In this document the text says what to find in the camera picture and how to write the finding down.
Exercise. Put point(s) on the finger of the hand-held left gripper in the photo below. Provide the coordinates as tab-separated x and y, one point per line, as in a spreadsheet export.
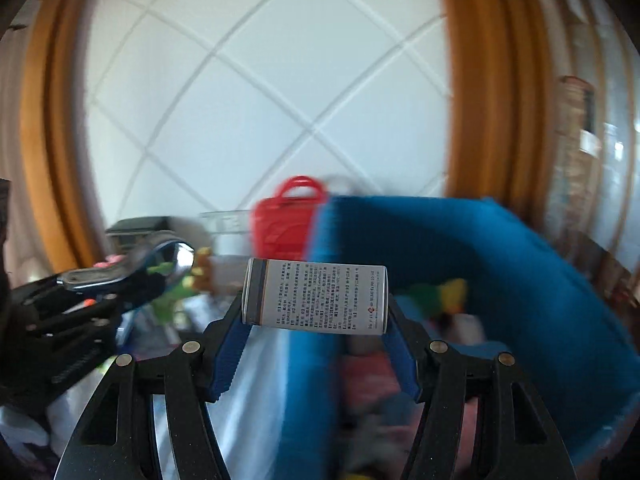
100	312
150	242

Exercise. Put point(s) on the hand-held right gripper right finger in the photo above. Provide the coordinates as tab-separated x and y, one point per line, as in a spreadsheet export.
400	355

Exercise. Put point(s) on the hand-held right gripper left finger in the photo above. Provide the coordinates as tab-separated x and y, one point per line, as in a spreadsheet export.
227	355

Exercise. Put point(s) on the shiny metal tool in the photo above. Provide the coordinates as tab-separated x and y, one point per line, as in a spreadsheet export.
175	257

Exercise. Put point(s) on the white printed medicine box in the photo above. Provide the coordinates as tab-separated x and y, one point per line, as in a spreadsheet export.
315	295

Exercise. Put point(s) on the blue plastic storage crate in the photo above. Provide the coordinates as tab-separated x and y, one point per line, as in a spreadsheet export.
500	270

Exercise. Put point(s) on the black box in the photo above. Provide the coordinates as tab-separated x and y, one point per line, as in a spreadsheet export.
145	224

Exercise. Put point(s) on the brown teddy bear plush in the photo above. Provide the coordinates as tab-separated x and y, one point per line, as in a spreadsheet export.
202	266

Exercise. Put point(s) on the green plush toy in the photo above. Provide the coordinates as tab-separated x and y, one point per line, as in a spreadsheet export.
166	306

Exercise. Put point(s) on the yellow plush toy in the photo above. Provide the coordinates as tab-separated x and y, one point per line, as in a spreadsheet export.
452	294

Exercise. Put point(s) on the red toy suitcase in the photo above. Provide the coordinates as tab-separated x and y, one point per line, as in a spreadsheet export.
280	230

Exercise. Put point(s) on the rolled patterned carpet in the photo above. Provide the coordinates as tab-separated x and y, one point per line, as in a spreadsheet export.
575	160

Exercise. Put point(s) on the glass door with wooden bars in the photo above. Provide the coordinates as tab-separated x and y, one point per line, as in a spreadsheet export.
615	135

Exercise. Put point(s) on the white wall switch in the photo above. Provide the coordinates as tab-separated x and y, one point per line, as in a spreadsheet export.
210	222

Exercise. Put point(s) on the white wall socket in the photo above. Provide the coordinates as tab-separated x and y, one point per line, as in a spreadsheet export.
235	221

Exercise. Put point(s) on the wooden frame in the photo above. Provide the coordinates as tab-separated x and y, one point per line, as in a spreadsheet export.
55	135
480	85

